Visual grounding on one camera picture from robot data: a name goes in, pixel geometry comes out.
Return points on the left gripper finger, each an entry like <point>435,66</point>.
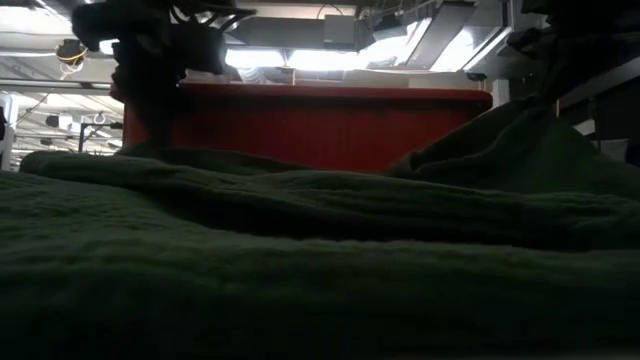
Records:
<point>135,125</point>
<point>162,125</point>

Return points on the red plastic laundry bin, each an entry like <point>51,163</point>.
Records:
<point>325,125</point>

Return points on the dark green shirt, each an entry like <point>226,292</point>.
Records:
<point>300,275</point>

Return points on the ceiling light panel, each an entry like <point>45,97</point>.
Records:
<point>320,60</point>

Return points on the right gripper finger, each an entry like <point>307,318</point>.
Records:
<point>557,75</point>

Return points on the black ceiling camera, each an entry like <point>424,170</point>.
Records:
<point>475,76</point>

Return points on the grey ceiling unit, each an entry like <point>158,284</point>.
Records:
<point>340,32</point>

